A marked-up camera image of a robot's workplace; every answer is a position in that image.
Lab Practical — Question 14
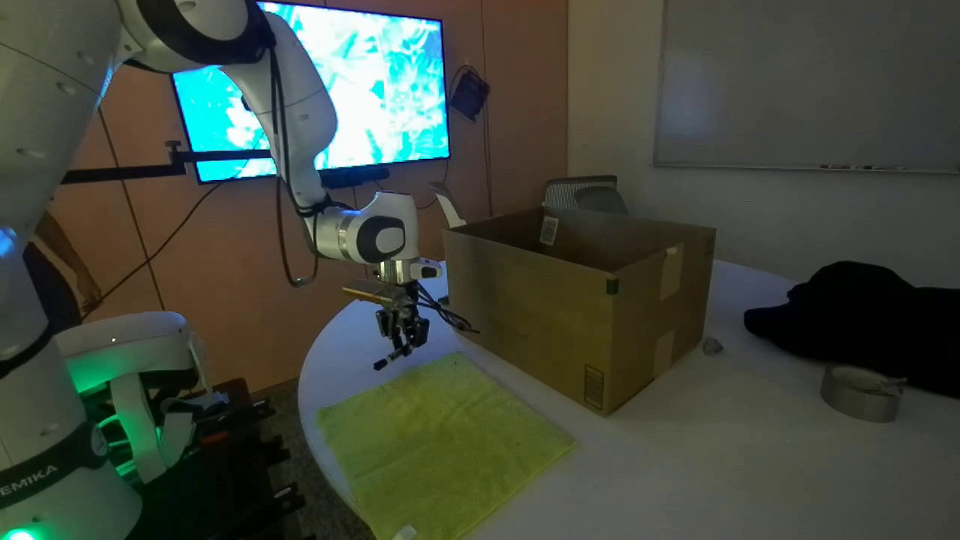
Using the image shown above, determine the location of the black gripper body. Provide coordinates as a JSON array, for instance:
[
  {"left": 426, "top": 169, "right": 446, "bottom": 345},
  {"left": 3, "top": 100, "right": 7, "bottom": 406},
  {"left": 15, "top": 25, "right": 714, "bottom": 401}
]
[{"left": 376, "top": 279, "right": 434, "bottom": 347}]

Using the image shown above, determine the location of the yellow towel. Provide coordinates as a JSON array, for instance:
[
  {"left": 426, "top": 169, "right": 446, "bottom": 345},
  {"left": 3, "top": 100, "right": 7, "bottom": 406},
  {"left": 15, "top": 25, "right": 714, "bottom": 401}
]
[{"left": 316, "top": 351, "right": 579, "bottom": 540}]

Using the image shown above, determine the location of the open cardboard box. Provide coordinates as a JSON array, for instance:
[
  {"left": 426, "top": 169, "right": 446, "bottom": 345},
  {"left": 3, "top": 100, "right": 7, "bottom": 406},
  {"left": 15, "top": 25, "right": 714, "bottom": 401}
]
[{"left": 429, "top": 181, "right": 719, "bottom": 418}]

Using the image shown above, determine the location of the black equipment cart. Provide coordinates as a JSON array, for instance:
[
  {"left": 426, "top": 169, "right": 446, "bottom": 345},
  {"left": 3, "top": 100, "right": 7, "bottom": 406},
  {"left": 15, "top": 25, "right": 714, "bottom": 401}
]
[{"left": 129, "top": 374, "right": 308, "bottom": 540}]

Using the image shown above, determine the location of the black cloth bundle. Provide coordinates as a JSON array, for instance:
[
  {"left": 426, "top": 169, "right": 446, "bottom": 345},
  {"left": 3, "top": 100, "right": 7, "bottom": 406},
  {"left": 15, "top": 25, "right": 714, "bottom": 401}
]
[{"left": 740, "top": 262, "right": 960, "bottom": 401}]

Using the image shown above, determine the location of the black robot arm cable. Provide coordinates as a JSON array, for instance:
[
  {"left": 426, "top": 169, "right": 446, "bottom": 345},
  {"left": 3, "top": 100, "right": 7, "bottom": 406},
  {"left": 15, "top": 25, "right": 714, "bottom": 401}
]
[{"left": 268, "top": 42, "right": 323, "bottom": 292}]

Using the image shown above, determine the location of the wall television screen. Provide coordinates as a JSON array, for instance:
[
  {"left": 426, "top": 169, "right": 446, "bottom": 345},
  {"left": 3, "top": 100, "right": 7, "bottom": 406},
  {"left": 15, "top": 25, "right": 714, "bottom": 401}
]
[{"left": 169, "top": 0, "right": 457, "bottom": 190}]

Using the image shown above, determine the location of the black wall device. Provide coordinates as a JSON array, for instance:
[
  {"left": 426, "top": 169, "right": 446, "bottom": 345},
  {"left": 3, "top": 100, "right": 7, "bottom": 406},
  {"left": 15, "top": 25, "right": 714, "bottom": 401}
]
[{"left": 446, "top": 65, "right": 492, "bottom": 122}]

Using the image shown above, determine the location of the black camera boom pole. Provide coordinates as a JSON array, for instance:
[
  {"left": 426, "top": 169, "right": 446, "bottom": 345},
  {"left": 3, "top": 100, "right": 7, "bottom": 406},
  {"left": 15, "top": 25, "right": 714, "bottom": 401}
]
[{"left": 61, "top": 141, "right": 278, "bottom": 187}]

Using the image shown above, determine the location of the wall whiteboard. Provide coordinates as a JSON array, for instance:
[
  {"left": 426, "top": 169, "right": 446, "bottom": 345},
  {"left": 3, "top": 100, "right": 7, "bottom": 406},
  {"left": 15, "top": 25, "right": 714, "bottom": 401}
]
[{"left": 654, "top": 0, "right": 960, "bottom": 181}]

